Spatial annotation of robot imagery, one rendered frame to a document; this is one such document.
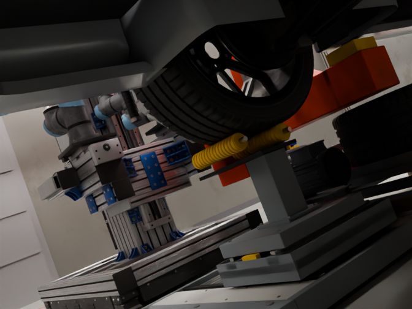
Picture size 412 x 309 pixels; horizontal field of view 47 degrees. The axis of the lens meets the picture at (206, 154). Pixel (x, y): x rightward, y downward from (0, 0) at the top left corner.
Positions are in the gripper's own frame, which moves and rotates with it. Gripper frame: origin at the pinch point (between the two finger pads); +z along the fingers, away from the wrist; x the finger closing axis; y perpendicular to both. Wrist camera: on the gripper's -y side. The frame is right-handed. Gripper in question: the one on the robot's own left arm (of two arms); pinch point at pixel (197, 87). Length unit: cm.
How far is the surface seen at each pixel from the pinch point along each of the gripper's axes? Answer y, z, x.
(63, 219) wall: 14, -220, -291
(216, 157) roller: 33, 2, 47
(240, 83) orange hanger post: 0.7, 16.8, -24.8
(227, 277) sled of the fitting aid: 71, -8, 46
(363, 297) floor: 83, 28, 69
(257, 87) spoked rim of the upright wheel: 13.7, 23.1, 22.2
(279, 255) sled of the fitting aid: 66, 11, 66
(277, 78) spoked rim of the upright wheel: 14.8, 30.5, 31.0
